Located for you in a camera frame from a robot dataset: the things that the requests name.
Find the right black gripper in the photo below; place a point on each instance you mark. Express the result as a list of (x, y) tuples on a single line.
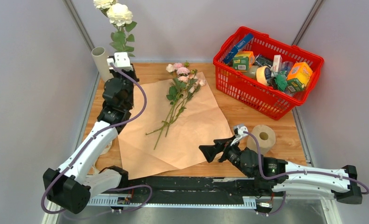
[(209, 152)]

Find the white rose stem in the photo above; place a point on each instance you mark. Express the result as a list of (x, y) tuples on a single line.
[(121, 18)]

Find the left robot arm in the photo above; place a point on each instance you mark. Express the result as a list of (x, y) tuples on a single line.
[(69, 188)]

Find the blue razor box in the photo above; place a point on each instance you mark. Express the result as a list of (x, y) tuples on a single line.
[(237, 47)]

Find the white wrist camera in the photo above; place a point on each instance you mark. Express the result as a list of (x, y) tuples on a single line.
[(120, 60), (240, 132)]

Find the aluminium frame post right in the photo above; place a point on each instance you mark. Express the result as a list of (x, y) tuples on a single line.
[(308, 21)]

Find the toilet paper roll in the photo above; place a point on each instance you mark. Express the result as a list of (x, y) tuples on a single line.
[(265, 136)]

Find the pink and white flower bunch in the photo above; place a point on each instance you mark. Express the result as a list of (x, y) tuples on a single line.
[(184, 85)]

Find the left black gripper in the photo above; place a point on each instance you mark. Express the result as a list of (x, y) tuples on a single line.
[(132, 73)]

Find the cream printed ribbon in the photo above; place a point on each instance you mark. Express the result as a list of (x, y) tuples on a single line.
[(94, 168)]

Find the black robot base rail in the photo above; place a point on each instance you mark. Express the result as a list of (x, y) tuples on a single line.
[(187, 192)]

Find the red plastic shopping basket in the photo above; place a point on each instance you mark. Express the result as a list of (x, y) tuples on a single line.
[(266, 100)]

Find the beige masking tape roll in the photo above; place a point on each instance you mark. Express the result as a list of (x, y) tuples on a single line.
[(263, 75)]

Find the green sponge box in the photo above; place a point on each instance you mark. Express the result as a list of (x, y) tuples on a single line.
[(243, 60)]

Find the aluminium frame post left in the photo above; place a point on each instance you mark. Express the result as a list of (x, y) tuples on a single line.
[(79, 23)]

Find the beige cylindrical vase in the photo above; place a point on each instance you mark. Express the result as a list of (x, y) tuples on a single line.
[(100, 57)]

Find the clear tape roll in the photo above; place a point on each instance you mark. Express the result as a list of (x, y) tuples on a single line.
[(251, 73)]

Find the white small box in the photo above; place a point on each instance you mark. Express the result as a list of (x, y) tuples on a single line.
[(277, 65)]

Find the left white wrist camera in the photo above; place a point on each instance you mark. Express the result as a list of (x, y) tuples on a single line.
[(120, 60)]

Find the pink wrapping paper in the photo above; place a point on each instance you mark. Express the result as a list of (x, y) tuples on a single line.
[(146, 151)]

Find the aluminium frame post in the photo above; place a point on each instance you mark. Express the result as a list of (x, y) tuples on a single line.
[(308, 21), (79, 23)]

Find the dark foil packet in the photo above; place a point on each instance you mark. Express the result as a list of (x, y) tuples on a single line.
[(261, 60)]

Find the green crumpled packet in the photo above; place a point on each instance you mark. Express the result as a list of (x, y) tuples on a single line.
[(281, 80)]

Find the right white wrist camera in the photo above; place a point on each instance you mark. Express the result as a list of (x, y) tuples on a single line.
[(240, 132)]

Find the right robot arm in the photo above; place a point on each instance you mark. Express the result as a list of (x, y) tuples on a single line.
[(276, 175)]

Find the orange and green box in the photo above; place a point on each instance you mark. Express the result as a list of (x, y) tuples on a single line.
[(298, 77)]

